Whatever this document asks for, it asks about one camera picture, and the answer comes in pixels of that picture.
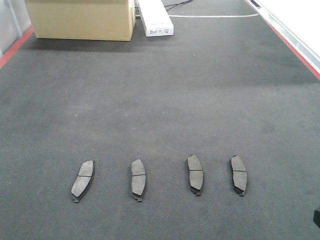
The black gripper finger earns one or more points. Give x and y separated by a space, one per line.
316 217

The grey brake pad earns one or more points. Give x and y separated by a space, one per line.
83 180
195 174
239 175
138 180

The dark grey conveyor belt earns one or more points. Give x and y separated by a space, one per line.
217 88

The long white carton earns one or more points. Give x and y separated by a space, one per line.
155 19

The large cardboard box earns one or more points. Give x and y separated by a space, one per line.
105 20

